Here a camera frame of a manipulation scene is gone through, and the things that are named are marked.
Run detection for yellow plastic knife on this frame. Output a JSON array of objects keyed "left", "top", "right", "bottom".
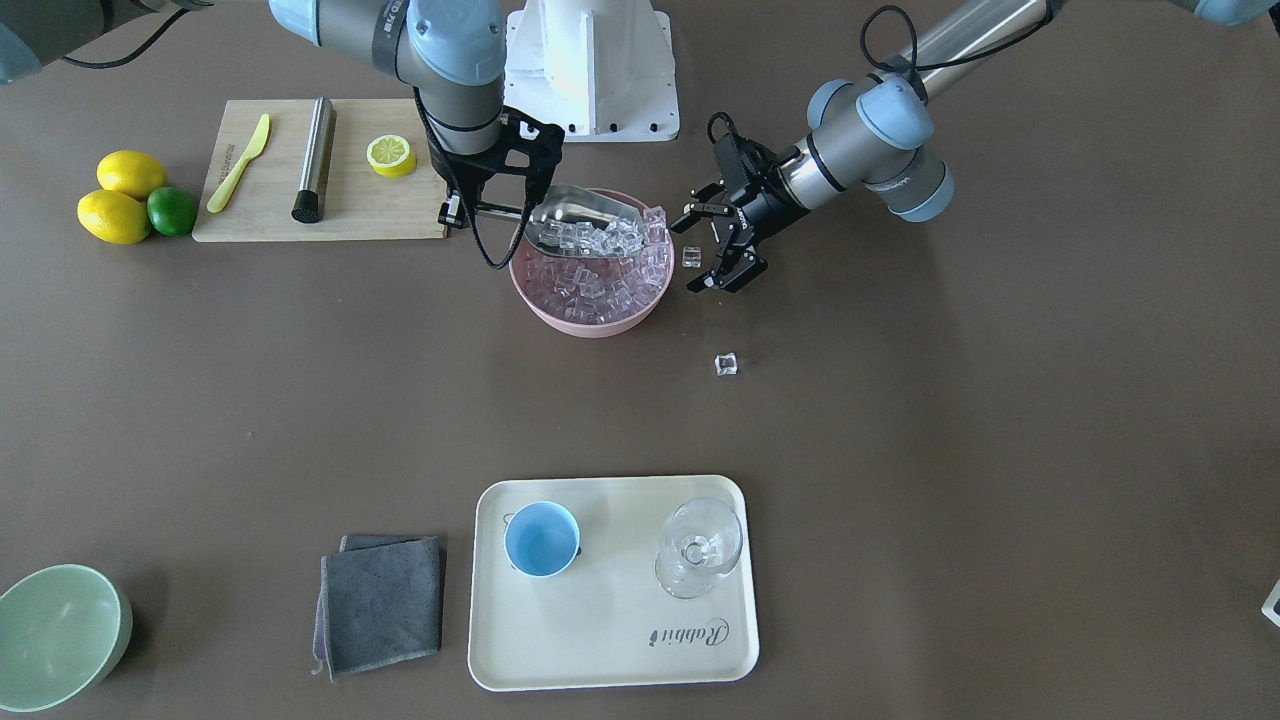
[{"left": 205, "top": 113, "right": 273, "bottom": 214}]

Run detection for green lime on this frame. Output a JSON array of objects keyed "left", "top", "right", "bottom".
[{"left": 145, "top": 186, "right": 198, "bottom": 237}]

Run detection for grey folded cloth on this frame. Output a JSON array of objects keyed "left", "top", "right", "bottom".
[{"left": 312, "top": 534, "right": 445, "bottom": 682}]

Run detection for green bowl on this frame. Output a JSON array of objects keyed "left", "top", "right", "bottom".
[{"left": 1, "top": 564, "right": 133, "bottom": 714}]

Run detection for yellow lemon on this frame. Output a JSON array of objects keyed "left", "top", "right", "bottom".
[
  {"left": 76, "top": 190, "right": 152, "bottom": 245},
  {"left": 95, "top": 149, "right": 169, "bottom": 201}
]

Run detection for steel muddler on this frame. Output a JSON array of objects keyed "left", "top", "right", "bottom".
[{"left": 291, "top": 97, "right": 337, "bottom": 224}]

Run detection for light blue cup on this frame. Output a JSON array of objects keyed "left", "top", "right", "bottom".
[{"left": 502, "top": 500, "right": 582, "bottom": 579}]

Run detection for clear wine glass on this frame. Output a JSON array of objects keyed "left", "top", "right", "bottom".
[{"left": 655, "top": 497, "right": 746, "bottom": 600}]

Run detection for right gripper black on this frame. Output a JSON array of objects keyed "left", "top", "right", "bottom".
[{"left": 430, "top": 106, "right": 564, "bottom": 217}]

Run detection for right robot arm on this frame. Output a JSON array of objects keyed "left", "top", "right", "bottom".
[{"left": 1, "top": 1, "right": 564, "bottom": 227}]

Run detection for pink bowl with ice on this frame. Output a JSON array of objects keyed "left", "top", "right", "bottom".
[{"left": 507, "top": 188, "right": 678, "bottom": 338}]

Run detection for metal ice scoop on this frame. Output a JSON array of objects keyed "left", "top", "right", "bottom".
[{"left": 472, "top": 184, "right": 645, "bottom": 261}]

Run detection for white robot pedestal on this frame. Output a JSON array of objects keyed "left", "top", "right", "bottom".
[{"left": 504, "top": 1, "right": 681, "bottom": 143}]

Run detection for half lemon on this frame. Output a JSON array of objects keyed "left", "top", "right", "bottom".
[{"left": 365, "top": 135, "right": 417, "bottom": 178}]

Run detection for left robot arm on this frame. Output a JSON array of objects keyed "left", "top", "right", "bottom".
[{"left": 669, "top": 1, "right": 1062, "bottom": 293}]

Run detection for bamboo cutting board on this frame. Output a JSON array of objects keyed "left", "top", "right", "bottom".
[{"left": 193, "top": 97, "right": 449, "bottom": 243}]

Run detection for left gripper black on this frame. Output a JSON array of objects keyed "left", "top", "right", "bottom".
[{"left": 669, "top": 135, "right": 806, "bottom": 293}]

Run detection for cream serving tray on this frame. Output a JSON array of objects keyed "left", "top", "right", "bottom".
[{"left": 468, "top": 475, "right": 760, "bottom": 692}]

